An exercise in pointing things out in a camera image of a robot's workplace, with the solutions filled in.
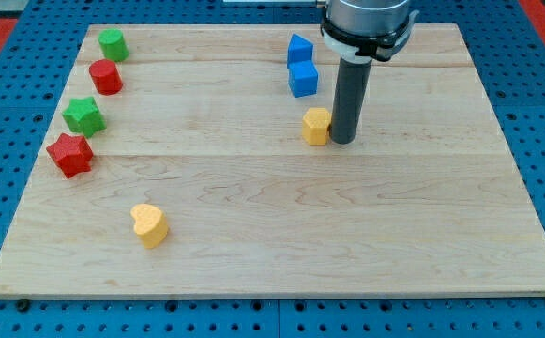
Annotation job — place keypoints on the wooden board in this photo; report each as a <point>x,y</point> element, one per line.
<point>426,202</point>

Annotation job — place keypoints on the blue triangle block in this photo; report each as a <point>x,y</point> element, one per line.
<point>299,50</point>

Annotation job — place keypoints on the green cylinder block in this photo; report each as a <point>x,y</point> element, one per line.
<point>113,45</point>

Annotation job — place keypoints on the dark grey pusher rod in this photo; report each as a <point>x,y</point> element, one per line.
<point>351,85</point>

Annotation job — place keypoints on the yellow heart block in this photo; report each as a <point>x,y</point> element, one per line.
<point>150,225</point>

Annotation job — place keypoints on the red star block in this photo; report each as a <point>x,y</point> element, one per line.
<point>71,154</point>

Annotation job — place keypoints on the green star block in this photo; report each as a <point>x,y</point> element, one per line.
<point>84,117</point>

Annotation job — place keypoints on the blue cube block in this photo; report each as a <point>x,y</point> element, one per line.
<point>303,78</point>

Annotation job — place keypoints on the red cylinder block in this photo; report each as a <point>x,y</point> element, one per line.
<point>105,77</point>

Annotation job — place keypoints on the yellow hexagon block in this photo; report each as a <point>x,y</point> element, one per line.
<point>315,126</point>

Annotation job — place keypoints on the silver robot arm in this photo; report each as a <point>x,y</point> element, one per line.
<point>360,31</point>

